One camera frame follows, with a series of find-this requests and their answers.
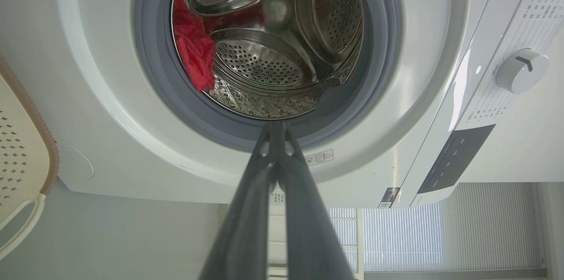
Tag white front-load washing machine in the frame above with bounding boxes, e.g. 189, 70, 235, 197
0, 0, 564, 209

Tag white window blinds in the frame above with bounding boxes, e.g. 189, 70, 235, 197
328, 182, 547, 272

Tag white control dial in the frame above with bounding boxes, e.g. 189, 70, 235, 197
496, 49, 549, 94

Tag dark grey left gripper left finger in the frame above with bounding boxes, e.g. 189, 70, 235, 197
198, 121, 279, 280

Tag cream perforated laundry basket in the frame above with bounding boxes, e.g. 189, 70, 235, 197
0, 57, 60, 261

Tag red cloth garment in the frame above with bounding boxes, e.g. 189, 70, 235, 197
173, 0, 216, 92

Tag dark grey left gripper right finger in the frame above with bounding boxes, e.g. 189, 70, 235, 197
278, 121, 356, 280

